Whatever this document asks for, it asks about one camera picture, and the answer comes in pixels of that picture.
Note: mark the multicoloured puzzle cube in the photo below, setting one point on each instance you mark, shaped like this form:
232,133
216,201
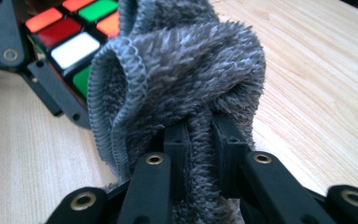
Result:
65,37

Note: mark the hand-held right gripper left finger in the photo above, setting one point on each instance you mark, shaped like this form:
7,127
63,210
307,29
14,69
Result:
150,186

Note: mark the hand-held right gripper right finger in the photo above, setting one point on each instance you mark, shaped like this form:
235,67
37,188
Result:
261,189

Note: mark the grey fluffy cloth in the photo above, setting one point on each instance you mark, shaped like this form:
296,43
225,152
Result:
186,71

